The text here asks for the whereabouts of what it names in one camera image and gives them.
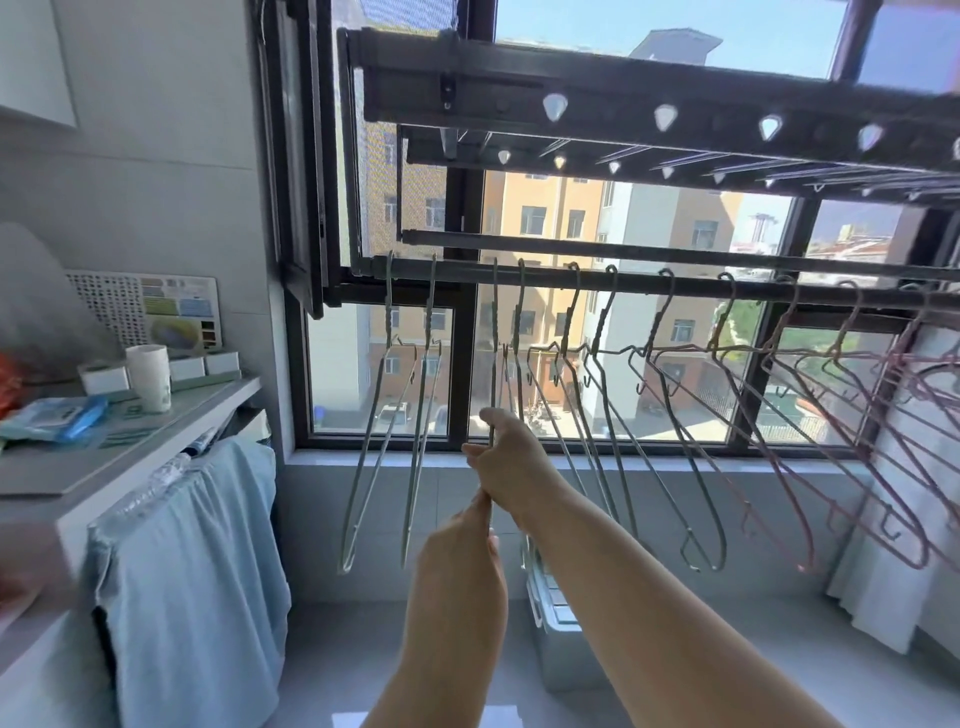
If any person's right hand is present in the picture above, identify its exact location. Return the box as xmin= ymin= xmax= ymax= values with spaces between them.
xmin=461 ymin=407 xmax=562 ymax=528

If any white paper cup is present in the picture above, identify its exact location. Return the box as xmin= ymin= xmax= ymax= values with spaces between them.
xmin=125 ymin=343 xmax=173 ymax=416

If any green tray with white boxes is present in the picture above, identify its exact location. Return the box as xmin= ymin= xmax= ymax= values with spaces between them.
xmin=77 ymin=348 xmax=243 ymax=399

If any white perforated board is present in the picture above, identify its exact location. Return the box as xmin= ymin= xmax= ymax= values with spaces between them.
xmin=65 ymin=270 xmax=225 ymax=355

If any grey plastic crate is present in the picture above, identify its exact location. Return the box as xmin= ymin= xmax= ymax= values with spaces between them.
xmin=520 ymin=534 xmax=615 ymax=696

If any dark overhead drying rack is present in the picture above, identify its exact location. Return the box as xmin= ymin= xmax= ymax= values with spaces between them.
xmin=336 ymin=26 xmax=960 ymax=220

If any dark metal window frame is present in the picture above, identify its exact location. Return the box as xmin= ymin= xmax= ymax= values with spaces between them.
xmin=255 ymin=0 xmax=960 ymax=460

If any row of pink wire hangers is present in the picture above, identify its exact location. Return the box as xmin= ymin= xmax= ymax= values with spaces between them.
xmin=645 ymin=271 xmax=960 ymax=575

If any person's left hand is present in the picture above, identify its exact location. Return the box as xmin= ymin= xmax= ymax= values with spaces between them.
xmin=414 ymin=487 xmax=511 ymax=610

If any white wall cabinet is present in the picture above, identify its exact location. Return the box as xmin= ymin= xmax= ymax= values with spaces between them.
xmin=0 ymin=0 xmax=81 ymax=130

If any white counter cabinet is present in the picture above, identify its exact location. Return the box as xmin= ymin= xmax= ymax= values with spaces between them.
xmin=0 ymin=375 xmax=275 ymax=728

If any dark metal hanging rod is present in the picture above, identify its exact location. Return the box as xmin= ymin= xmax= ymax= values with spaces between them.
xmin=351 ymin=255 xmax=960 ymax=318

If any row of silver wire hangers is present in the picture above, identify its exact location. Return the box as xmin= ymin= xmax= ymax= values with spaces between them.
xmin=337 ymin=251 xmax=729 ymax=577

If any blue plastic packet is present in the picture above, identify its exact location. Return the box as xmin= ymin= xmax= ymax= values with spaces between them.
xmin=0 ymin=395 xmax=111 ymax=445

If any open dark window sash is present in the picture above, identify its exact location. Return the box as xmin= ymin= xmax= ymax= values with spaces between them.
xmin=253 ymin=0 xmax=340 ymax=322

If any light blue cloth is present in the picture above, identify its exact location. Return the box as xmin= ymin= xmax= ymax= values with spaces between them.
xmin=84 ymin=435 xmax=294 ymax=728

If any person's left forearm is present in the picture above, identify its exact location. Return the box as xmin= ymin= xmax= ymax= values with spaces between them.
xmin=363 ymin=600 xmax=528 ymax=728

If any white hanging cloth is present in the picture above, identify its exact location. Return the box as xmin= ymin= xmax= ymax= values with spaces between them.
xmin=825 ymin=296 xmax=960 ymax=655

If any thin dark metal rod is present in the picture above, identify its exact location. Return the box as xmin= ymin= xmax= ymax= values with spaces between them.
xmin=399 ymin=228 xmax=960 ymax=283

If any person's right forearm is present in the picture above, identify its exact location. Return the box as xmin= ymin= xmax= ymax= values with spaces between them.
xmin=517 ymin=491 xmax=845 ymax=728

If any silver wire hanger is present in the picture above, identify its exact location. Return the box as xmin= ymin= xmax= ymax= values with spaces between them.
xmin=488 ymin=257 xmax=506 ymax=432

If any clear plastic wrap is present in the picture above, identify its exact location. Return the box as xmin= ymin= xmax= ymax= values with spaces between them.
xmin=93 ymin=448 xmax=205 ymax=530

